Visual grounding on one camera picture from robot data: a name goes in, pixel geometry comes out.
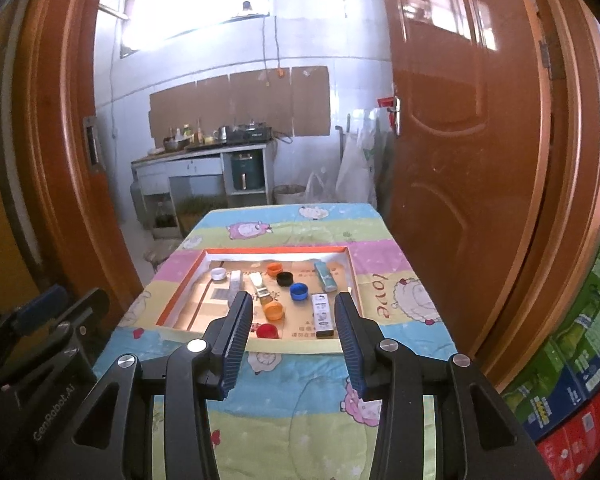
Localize round basin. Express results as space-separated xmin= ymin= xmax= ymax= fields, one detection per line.
xmin=272 ymin=185 xmax=306 ymax=206

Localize grey gas cylinder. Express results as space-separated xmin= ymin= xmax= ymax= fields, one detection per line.
xmin=131 ymin=180 xmax=153 ymax=231

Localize cartoon sheep printed blanket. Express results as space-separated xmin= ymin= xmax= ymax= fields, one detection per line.
xmin=92 ymin=203 xmax=458 ymax=480

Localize stack of green cartons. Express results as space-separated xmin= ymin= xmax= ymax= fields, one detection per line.
xmin=500 ymin=240 xmax=600 ymax=443

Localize black gas stove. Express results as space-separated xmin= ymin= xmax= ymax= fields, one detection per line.
xmin=228 ymin=122 xmax=272 ymax=142

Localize grey kitchen counter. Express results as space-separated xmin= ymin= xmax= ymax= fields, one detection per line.
xmin=131 ymin=141 xmax=276 ymax=211

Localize bright window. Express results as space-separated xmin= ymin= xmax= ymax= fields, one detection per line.
xmin=120 ymin=0 xmax=271 ymax=58

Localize cardboard sheets on wall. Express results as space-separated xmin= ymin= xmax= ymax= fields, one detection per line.
xmin=149 ymin=66 xmax=332 ymax=145

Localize teal flower-print slim box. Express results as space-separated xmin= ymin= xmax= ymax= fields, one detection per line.
xmin=314 ymin=260 xmax=338 ymax=293

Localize brown wooden door jamb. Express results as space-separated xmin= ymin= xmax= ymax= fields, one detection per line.
xmin=475 ymin=0 xmax=600 ymax=391
xmin=10 ymin=0 xmax=146 ymax=311

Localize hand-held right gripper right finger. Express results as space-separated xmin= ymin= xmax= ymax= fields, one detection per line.
xmin=334 ymin=291 xmax=553 ymax=480

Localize metal door hinge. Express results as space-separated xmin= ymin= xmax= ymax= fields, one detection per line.
xmin=540 ymin=32 xmax=566 ymax=81

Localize green sprouts crate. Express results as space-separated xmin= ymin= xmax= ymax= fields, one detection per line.
xmin=179 ymin=199 xmax=216 ymax=221

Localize brown wooden door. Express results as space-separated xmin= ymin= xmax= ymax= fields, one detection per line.
xmin=377 ymin=0 xmax=551 ymax=361

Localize green air fryer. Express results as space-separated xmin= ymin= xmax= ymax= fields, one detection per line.
xmin=231 ymin=152 xmax=265 ymax=192

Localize large white plastic bag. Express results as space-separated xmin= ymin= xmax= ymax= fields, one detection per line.
xmin=336 ymin=125 xmax=378 ymax=203

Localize small white plastic bag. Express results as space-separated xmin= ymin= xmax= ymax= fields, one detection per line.
xmin=305 ymin=172 xmax=338 ymax=203

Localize round stool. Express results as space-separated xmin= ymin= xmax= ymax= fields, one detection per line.
xmin=144 ymin=240 xmax=181 ymax=273

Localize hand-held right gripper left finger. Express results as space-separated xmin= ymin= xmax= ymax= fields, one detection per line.
xmin=65 ymin=290 xmax=255 ymax=480

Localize metal door handle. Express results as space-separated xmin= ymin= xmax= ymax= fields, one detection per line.
xmin=377 ymin=95 xmax=402 ymax=136

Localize stack of red cartons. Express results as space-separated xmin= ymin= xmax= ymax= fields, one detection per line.
xmin=535 ymin=385 xmax=600 ymax=480

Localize shallow white cardboard tray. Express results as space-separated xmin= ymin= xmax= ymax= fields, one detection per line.
xmin=155 ymin=245 xmax=366 ymax=355

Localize white printed slim box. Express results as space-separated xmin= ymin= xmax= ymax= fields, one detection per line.
xmin=311 ymin=293 xmax=335 ymax=338

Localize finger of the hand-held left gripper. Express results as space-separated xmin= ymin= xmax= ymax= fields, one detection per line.
xmin=0 ymin=287 xmax=111 ymax=386
xmin=0 ymin=284 xmax=70 ymax=361

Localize shiny gold box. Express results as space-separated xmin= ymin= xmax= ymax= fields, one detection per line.
xmin=250 ymin=271 xmax=272 ymax=306

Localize metal strike plate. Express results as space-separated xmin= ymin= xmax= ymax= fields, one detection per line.
xmin=82 ymin=116 xmax=103 ymax=173

